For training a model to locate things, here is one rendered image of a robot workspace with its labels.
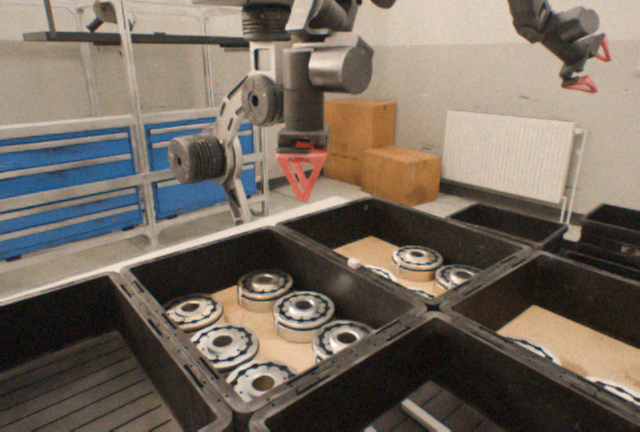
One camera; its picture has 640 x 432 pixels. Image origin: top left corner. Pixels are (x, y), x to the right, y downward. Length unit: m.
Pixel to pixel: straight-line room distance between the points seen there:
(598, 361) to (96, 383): 0.72
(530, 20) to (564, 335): 0.73
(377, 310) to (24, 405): 0.49
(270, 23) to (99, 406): 0.93
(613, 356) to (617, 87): 2.99
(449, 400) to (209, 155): 1.24
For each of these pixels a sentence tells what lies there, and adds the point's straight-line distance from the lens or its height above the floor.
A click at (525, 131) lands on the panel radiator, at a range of 3.76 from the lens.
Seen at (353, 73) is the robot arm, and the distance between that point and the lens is 0.55.
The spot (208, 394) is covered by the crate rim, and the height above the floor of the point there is 0.93.
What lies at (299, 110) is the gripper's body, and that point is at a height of 1.19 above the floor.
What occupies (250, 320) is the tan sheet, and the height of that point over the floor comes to 0.83.
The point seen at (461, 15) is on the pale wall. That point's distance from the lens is 4.13.
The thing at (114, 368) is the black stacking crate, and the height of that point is 0.83.
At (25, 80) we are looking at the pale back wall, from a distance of 3.33.
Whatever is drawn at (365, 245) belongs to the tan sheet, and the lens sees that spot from 1.04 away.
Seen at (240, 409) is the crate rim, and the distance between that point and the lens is 0.48.
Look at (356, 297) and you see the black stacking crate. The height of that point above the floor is 0.89.
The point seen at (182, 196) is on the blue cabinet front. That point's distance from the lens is 2.80.
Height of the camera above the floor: 1.26
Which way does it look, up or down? 19 degrees down
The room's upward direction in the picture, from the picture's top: straight up
